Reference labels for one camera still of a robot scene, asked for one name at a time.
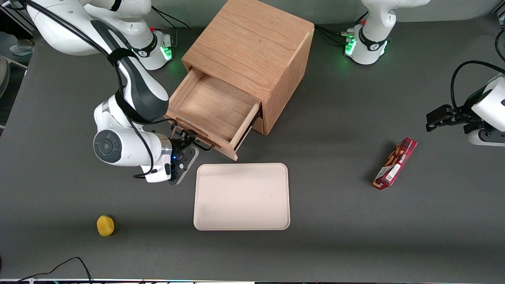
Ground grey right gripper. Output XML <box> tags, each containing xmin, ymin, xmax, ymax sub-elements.
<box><xmin>168</xmin><ymin>132</ymin><xmax>200</xmax><ymax>185</ymax></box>

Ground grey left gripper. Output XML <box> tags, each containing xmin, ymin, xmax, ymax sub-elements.
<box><xmin>426</xmin><ymin>88</ymin><xmax>505</xmax><ymax>147</ymax></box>

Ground wooden two-drawer cabinet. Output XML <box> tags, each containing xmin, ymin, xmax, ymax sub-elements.
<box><xmin>181</xmin><ymin>0</ymin><xmax>315</xmax><ymax>136</ymax></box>

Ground red snack box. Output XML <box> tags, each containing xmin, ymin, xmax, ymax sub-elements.
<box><xmin>373</xmin><ymin>137</ymin><xmax>418</xmax><ymax>191</ymax></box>

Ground beige rectangular tray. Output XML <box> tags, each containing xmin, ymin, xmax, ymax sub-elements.
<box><xmin>193</xmin><ymin>163</ymin><xmax>291</xmax><ymax>231</ymax></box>

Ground yellow lemon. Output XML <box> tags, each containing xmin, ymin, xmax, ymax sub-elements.
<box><xmin>97</xmin><ymin>215</ymin><xmax>115</xmax><ymax>237</ymax></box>

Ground white shoe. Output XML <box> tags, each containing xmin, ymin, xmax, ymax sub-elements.
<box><xmin>10</xmin><ymin>37</ymin><xmax>35</xmax><ymax>55</ymax></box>

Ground grey round seat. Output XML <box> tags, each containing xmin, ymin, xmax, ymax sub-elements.
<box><xmin>0</xmin><ymin>55</ymin><xmax>11</xmax><ymax>99</ymax></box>

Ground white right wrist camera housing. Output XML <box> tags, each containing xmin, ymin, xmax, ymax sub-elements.
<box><xmin>145</xmin><ymin>164</ymin><xmax>172</xmax><ymax>183</ymax></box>

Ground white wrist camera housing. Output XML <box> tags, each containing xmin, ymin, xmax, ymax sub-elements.
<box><xmin>145</xmin><ymin>164</ymin><xmax>172</xmax><ymax>183</ymax></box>
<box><xmin>471</xmin><ymin>76</ymin><xmax>505</xmax><ymax>132</ymax></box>

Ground black looping cable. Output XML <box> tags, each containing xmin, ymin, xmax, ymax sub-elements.
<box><xmin>451</xmin><ymin>60</ymin><xmax>505</xmax><ymax>112</ymax></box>

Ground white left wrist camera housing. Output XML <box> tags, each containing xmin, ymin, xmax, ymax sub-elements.
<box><xmin>471</xmin><ymin>76</ymin><xmax>505</xmax><ymax>132</ymax></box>

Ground black right arm base cables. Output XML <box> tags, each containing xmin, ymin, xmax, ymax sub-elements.
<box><xmin>152</xmin><ymin>8</ymin><xmax>191</xmax><ymax>48</ymax></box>

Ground black arm base cables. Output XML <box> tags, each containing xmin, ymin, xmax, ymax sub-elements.
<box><xmin>315</xmin><ymin>12</ymin><xmax>369</xmax><ymax>46</ymax></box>
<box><xmin>152</xmin><ymin>8</ymin><xmax>191</xmax><ymax>48</ymax></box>

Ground black left arm base cables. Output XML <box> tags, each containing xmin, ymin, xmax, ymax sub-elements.
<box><xmin>315</xmin><ymin>12</ymin><xmax>369</xmax><ymax>46</ymax></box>

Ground black cable at table edge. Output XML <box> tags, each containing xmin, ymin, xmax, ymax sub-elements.
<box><xmin>16</xmin><ymin>257</ymin><xmax>94</xmax><ymax>284</ymax></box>

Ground aluminium frame bar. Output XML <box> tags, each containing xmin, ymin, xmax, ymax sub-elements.
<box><xmin>0</xmin><ymin>6</ymin><xmax>34</xmax><ymax>32</ymax></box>

